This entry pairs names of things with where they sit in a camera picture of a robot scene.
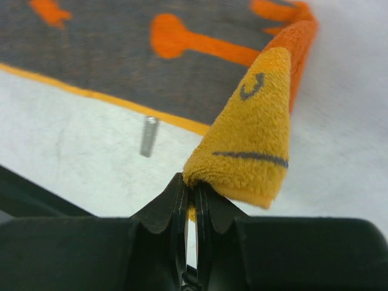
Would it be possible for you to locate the orange grey towel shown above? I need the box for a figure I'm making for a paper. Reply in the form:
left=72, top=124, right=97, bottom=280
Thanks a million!
left=1, top=1, right=318, bottom=208

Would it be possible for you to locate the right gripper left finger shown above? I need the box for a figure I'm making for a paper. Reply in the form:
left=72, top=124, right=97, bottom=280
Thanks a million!
left=1, top=173, right=188, bottom=290

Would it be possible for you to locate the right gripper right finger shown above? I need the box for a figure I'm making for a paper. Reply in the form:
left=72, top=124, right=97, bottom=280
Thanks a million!
left=193, top=183, right=387, bottom=290

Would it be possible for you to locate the small grey metal strip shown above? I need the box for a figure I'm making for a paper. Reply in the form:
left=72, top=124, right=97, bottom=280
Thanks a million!
left=140, top=116, right=159, bottom=158

